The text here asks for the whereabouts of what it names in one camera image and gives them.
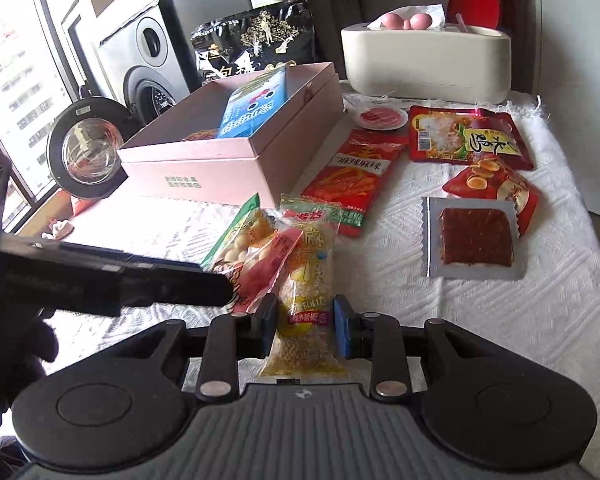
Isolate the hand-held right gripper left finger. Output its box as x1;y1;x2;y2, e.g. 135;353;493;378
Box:
145;292;279;403

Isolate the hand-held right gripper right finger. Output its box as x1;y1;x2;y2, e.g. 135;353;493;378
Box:
332;295;463;403

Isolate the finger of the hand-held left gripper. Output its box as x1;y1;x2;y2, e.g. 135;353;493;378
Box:
0;247;233;318
55;241;202;269

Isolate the yellow noodle snack packet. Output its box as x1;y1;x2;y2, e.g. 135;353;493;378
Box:
258;194;352;380

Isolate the green red egg snack packet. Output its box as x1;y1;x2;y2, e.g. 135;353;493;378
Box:
202;192;303;313

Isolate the pink gift box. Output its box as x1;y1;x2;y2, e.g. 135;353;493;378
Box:
117;62;345;208

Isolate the red chicken feet packet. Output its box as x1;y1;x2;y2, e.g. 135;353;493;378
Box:
409;105;535;171

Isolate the person's left hand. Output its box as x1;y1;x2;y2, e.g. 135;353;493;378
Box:
0;309;59;438

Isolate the round black lamp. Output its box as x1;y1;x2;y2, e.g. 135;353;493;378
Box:
46;96;142;201

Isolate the orange snack packet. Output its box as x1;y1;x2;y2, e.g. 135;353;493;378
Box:
182;127;221;144

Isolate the white knitted tablecloth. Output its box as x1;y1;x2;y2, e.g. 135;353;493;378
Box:
30;89;600;411

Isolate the red strips snack packet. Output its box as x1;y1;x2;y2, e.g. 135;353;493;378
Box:
300;127;408;238

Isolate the silver packet with brown square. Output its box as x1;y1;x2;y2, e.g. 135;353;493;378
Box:
422;196;527;280

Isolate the blue snack packet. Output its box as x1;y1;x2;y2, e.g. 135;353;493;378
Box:
217;67;292;141

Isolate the red chips packet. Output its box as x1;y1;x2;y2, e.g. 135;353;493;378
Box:
442;156;540;238

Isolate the small round red dish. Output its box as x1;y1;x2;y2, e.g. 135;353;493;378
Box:
352;105;410;132

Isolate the grey speaker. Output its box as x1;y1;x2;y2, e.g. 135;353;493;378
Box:
97;0;193;116

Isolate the black printed bag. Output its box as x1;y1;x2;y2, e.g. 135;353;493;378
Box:
190;0;326;92

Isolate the cream tissue box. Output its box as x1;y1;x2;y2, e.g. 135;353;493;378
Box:
341;22;512;103

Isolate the white cabinet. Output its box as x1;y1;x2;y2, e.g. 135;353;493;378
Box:
532;0;600;218

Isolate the white tissue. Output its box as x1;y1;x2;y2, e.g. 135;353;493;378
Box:
367;4;446;28

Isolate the red round mirror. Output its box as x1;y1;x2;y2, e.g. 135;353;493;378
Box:
447;0;504;28

